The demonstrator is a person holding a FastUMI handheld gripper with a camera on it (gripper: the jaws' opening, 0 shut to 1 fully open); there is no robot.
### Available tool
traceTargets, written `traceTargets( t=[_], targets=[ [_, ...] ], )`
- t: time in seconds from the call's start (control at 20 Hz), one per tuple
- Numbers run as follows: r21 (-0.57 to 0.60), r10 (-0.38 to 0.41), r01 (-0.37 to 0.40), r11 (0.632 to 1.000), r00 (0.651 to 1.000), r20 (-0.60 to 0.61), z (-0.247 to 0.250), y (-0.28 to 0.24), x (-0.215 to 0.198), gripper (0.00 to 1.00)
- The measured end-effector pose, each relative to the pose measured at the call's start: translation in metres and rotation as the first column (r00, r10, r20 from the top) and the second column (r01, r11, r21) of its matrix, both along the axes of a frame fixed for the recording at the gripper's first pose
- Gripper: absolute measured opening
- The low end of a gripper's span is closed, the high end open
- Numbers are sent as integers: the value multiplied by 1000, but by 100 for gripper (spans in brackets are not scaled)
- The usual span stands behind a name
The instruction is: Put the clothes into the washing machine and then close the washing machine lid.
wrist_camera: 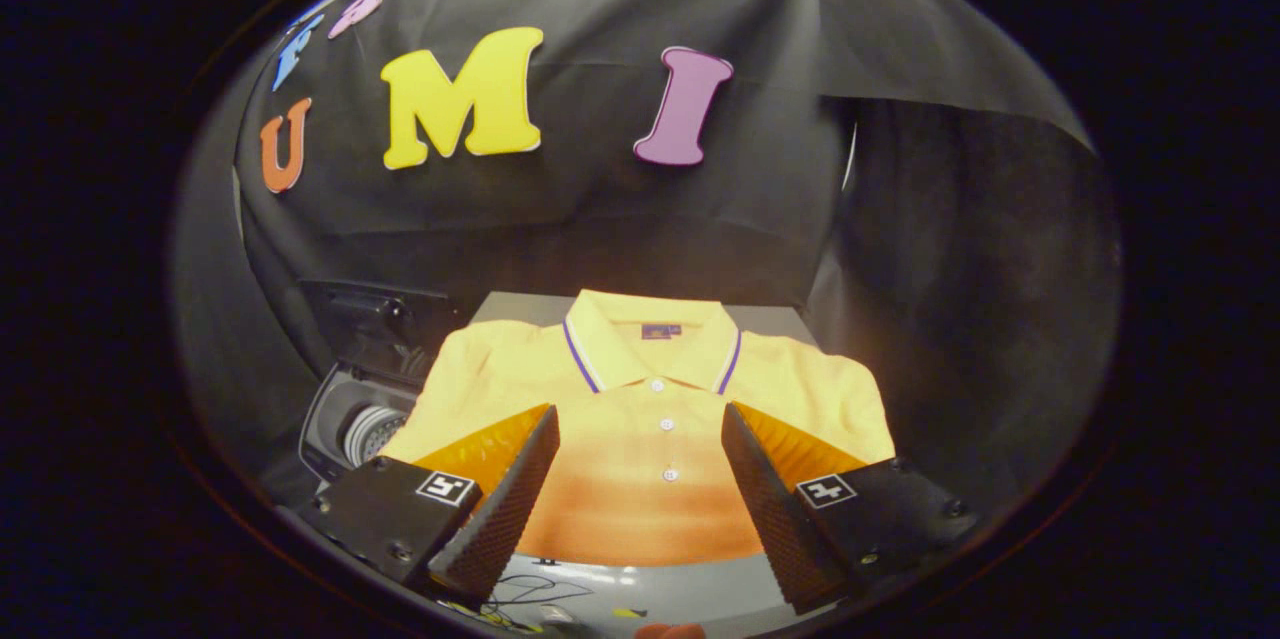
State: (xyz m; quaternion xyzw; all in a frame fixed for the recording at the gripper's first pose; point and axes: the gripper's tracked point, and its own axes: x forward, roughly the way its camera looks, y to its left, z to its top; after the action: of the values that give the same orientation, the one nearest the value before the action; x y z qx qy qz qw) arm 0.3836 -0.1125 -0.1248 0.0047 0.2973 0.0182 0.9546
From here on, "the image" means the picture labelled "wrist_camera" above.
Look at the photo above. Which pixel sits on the black backdrop cloth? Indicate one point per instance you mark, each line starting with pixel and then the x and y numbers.
pixel 600 209

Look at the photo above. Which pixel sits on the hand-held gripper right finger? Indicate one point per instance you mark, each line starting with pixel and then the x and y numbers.
pixel 775 519

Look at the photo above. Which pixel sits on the yellow polo shirt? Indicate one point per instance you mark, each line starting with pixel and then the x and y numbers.
pixel 640 459

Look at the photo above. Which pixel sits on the grey cabinet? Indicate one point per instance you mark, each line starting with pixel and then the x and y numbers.
pixel 760 319

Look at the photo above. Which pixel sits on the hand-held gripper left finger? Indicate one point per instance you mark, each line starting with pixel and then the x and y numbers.
pixel 500 519

